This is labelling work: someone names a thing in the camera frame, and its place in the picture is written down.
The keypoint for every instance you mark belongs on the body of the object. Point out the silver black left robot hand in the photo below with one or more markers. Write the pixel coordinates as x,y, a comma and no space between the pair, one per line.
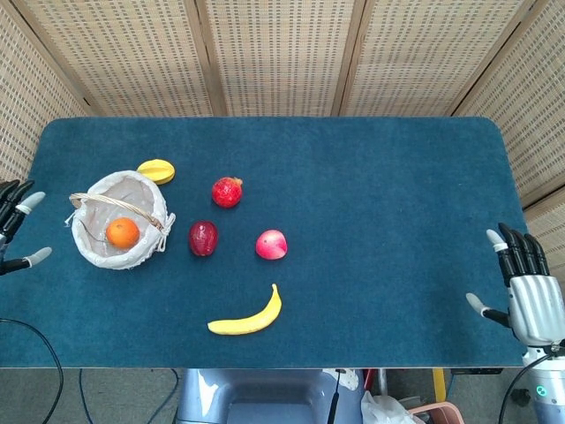
11,207

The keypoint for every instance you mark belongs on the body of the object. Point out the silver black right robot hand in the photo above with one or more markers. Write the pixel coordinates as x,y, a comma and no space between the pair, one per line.
536,305

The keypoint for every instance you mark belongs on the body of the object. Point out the orange fruit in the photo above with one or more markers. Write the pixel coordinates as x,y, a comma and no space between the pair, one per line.
122,233

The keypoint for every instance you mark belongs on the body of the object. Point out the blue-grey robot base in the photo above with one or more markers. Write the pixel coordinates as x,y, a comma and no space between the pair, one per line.
265,393

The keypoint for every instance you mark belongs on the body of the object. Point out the wicker basket with white liner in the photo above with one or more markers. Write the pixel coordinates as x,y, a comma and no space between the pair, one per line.
145,203

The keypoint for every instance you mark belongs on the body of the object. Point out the woven folding screen panel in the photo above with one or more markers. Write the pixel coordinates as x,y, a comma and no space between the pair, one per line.
123,57
432,57
529,110
278,57
31,110
552,221

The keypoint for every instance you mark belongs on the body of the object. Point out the pink plastic bin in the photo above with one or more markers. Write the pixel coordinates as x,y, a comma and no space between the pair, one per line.
441,415

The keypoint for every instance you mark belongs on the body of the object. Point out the yellow starfruit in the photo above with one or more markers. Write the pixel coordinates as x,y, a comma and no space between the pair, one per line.
159,171

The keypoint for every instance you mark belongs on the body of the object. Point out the white plastic bag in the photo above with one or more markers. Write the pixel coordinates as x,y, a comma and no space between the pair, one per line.
384,411

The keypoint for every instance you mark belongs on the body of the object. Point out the dark red mango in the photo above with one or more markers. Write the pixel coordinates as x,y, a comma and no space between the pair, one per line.
203,238

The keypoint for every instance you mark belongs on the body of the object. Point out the dark teal table mat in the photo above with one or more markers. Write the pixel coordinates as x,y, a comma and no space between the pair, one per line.
353,199

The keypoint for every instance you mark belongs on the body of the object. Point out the red pomegranate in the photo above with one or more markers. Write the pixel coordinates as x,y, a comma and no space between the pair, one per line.
226,193

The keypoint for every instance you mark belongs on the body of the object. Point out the thin black rod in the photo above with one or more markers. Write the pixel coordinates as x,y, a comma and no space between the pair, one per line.
336,393

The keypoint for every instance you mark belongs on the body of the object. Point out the pink red peach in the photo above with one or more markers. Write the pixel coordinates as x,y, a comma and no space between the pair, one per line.
270,245

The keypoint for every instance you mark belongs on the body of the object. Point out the yellow banana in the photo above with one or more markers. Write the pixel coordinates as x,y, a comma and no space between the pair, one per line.
247,326

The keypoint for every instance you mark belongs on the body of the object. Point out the yellow post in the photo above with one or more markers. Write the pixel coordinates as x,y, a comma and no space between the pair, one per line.
439,382

